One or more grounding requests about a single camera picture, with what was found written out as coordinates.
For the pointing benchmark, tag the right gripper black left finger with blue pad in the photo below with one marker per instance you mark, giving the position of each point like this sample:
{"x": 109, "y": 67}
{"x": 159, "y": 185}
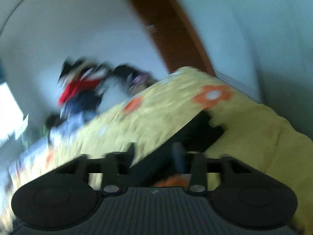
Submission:
{"x": 115, "y": 169}

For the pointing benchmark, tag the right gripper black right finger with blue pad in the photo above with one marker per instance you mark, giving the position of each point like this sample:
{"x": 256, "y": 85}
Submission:
{"x": 193, "y": 164}

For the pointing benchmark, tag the black pants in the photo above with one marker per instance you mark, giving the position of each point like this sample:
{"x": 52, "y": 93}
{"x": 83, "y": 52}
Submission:
{"x": 196, "y": 136}

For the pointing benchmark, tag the yellow floral bed quilt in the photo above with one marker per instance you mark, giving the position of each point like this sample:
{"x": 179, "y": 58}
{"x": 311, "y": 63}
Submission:
{"x": 254, "y": 134}

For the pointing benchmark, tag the pile of mixed clothes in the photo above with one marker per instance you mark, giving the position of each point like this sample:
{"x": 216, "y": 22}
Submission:
{"x": 84, "y": 106}

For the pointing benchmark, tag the red puffer jacket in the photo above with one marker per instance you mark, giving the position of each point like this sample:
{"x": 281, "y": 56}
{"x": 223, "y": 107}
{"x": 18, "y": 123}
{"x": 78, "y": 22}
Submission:
{"x": 76, "y": 86}

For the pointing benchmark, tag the brown wooden door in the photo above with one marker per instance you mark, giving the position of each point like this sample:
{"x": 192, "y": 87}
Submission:
{"x": 173, "y": 34}

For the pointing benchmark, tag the window with grey frame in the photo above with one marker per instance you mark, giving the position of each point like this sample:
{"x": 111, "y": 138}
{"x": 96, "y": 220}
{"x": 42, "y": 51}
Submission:
{"x": 12, "y": 121}

